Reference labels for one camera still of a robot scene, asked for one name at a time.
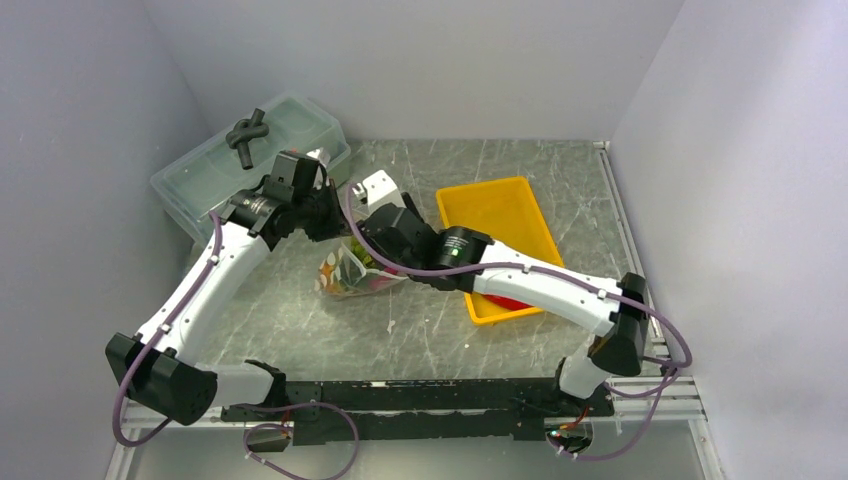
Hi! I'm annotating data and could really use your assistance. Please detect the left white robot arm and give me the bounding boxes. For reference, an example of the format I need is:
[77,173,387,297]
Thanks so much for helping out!
[105,151,346,425]

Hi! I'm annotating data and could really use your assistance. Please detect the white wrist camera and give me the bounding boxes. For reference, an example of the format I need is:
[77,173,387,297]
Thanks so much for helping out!
[306,147,331,166]
[353,170,405,214]

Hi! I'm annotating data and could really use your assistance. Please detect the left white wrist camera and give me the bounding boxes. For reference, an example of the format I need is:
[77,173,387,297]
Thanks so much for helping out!
[306,147,331,166]

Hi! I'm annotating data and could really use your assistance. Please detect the black knotted foam tube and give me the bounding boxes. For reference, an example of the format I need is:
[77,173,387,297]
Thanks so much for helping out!
[225,108,270,170]

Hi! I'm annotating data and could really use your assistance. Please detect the yellow plastic tray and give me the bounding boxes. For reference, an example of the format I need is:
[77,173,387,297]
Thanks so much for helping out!
[434,176,566,327]

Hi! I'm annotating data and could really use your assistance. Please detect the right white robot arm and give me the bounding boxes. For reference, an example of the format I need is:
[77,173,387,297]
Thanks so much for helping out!
[350,203,648,415]

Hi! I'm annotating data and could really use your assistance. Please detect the toy pineapple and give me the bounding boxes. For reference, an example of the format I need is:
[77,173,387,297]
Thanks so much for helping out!
[324,264,370,296]

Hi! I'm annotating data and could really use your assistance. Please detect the clear lidded storage box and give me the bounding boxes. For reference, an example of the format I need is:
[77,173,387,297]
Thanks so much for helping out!
[150,92,351,244]

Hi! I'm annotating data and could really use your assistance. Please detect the clear zip top bag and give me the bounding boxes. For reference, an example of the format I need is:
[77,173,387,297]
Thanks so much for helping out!
[314,236,407,297]

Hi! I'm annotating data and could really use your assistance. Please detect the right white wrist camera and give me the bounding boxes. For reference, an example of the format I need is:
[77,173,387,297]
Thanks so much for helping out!
[353,170,405,214]

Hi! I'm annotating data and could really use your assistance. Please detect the purple toy sweet potato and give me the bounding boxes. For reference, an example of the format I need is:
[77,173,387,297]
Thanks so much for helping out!
[368,276,403,292]

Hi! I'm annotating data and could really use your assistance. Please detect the green toy grapes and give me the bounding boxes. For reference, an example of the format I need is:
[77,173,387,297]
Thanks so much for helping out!
[349,238,377,269]

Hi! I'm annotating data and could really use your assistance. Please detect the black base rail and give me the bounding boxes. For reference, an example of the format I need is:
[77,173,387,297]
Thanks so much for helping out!
[221,377,614,446]

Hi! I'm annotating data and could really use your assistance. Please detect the red toy chili pepper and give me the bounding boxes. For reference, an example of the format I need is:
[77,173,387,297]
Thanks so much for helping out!
[484,295,530,311]

